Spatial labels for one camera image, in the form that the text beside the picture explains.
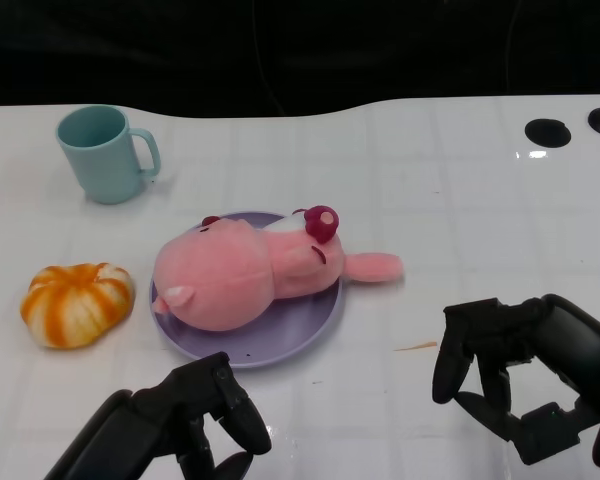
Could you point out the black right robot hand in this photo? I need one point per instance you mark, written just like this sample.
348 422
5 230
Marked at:
575 350

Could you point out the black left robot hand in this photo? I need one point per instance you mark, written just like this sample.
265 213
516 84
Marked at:
150 425

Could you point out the pink plush beaver doll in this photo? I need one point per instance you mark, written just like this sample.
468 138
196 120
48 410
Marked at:
220 280

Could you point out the lavender round plate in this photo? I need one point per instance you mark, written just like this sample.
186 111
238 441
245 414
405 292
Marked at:
295 330

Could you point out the orange white striped pumpkin toy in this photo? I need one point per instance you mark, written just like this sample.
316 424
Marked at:
75 305

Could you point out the teal plastic mug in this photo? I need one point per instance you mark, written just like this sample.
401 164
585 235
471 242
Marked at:
102 160

